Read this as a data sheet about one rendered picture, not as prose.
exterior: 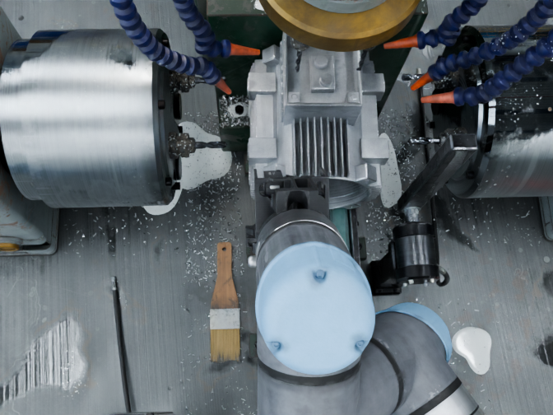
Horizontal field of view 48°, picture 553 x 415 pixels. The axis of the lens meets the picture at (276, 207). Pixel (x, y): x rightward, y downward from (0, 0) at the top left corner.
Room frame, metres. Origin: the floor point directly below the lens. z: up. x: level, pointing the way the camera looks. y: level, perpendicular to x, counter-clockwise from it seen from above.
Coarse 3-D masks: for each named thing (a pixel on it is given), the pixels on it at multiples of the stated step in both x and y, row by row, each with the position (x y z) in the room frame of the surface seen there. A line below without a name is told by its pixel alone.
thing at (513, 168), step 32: (480, 32) 0.50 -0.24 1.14; (544, 32) 0.51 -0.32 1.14; (480, 64) 0.45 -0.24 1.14; (544, 64) 0.45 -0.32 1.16; (512, 96) 0.40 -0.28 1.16; (544, 96) 0.41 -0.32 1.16; (448, 128) 0.38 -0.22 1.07; (480, 128) 0.37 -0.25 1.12; (512, 128) 0.36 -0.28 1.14; (544, 128) 0.37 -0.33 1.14; (480, 160) 0.33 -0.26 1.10; (512, 160) 0.33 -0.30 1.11; (544, 160) 0.34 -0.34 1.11; (480, 192) 0.31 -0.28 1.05; (512, 192) 0.31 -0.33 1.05; (544, 192) 0.32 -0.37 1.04
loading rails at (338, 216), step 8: (248, 168) 0.37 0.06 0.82; (248, 176) 0.36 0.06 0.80; (336, 208) 0.29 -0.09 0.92; (344, 208) 0.29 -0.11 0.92; (336, 216) 0.28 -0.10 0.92; (344, 216) 0.28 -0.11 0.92; (352, 216) 0.28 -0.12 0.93; (336, 224) 0.26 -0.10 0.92; (344, 224) 0.27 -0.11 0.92; (352, 224) 0.27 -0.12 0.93; (344, 232) 0.25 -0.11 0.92; (352, 232) 0.25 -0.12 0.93; (344, 240) 0.24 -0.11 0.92; (352, 240) 0.24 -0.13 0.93; (360, 240) 0.27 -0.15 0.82; (248, 248) 0.23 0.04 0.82; (352, 248) 0.23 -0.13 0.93; (360, 248) 0.25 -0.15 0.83; (248, 256) 0.21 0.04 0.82; (352, 256) 0.22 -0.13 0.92; (360, 256) 0.24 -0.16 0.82; (256, 336) 0.08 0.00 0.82; (256, 344) 0.07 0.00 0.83; (256, 352) 0.05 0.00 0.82
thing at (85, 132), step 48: (48, 48) 0.37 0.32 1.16; (96, 48) 0.38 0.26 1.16; (0, 96) 0.30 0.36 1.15; (48, 96) 0.30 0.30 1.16; (96, 96) 0.31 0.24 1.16; (144, 96) 0.32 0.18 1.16; (48, 144) 0.25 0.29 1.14; (96, 144) 0.26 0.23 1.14; (144, 144) 0.27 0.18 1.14; (192, 144) 0.30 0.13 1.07; (48, 192) 0.20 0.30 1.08; (96, 192) 0.22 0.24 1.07; (144, 192) 0.23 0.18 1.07
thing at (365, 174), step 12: (276, 48) 0.46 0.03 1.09; (264, 60) 0.44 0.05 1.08; (276, 60) 0.44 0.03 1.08; (264, 168) 0.28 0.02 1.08; (276, 168) 0.28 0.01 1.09; (360, 168) 0.30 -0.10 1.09; (372, 168) 0.30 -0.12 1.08; (360, 180) 0.28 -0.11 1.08; (372, 180) 0.29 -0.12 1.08; (360, 204) 0.29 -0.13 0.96
